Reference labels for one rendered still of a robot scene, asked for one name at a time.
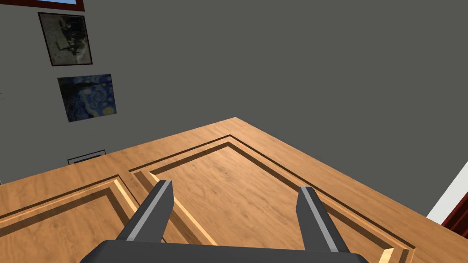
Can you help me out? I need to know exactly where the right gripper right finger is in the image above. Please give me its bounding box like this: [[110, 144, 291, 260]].
[[295, 186, 351, 253]]

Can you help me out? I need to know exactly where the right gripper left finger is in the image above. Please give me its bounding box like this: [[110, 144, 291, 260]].
[[116, 179, 174, 243]]

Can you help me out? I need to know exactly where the wooden panelled door leaf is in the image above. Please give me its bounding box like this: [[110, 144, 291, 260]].
[[0, 116, 468, 263]]

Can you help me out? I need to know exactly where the blue starry night picture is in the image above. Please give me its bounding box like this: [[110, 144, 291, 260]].
[[57, 74, 117, 123]]

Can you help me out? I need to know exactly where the dark framed grey picture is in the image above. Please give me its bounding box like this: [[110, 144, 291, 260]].
[[37, 12, 94, 67]]

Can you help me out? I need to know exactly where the red framed picture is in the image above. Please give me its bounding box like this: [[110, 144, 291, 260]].
[[0, 0, 85, 12]]

